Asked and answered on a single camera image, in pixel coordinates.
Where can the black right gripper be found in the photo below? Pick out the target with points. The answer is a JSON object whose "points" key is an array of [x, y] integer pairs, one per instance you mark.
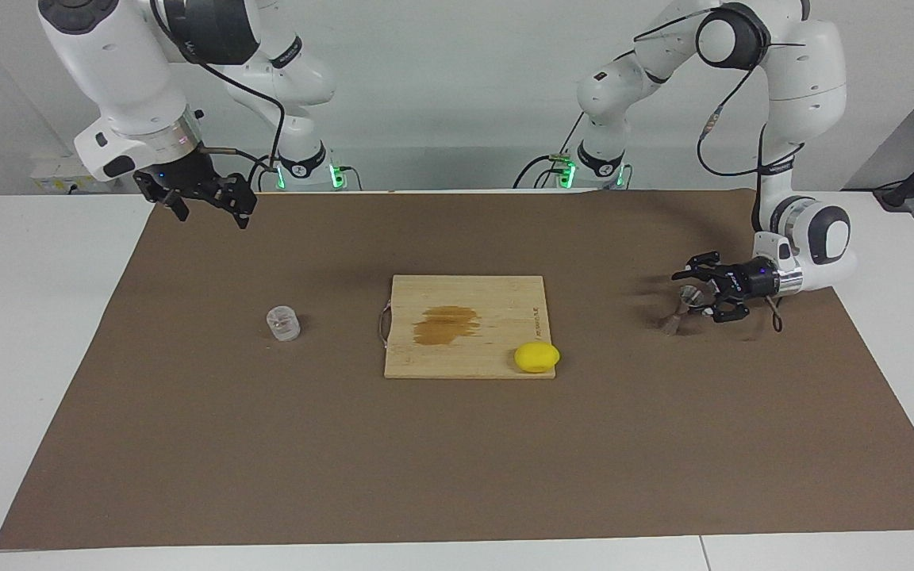
{"points": [[181, 174]]}

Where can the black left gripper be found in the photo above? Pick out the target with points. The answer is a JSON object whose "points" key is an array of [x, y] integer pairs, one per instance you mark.
{"points": [[750, 281]]}

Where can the steel double jigger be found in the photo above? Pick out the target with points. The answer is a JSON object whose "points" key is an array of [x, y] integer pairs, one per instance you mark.
{"points": [[671, 321]]}

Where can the small clear plastic cup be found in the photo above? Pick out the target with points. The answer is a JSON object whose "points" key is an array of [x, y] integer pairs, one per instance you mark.
{"points": [[283, 323]]}

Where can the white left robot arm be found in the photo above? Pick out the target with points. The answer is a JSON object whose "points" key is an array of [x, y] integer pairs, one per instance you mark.
{"points": [[802, 87]]}

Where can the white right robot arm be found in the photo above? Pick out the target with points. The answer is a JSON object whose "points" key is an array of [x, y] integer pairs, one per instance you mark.
{"points": [[120, 71]]}

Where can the white power strip box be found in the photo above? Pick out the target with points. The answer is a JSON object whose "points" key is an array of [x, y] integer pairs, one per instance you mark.
{"points": [[68, 174]]}

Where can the yellow lemon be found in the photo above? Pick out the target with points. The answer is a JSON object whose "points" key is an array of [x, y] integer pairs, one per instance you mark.
{"points": [[537, 358]]}

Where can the bamboo cutting board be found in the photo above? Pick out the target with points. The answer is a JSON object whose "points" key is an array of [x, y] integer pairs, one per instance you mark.
{"points": [[489, 349]]}

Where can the brown table mat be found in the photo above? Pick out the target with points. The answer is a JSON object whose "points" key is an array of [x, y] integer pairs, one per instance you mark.
{"points": [[346, 460]]}

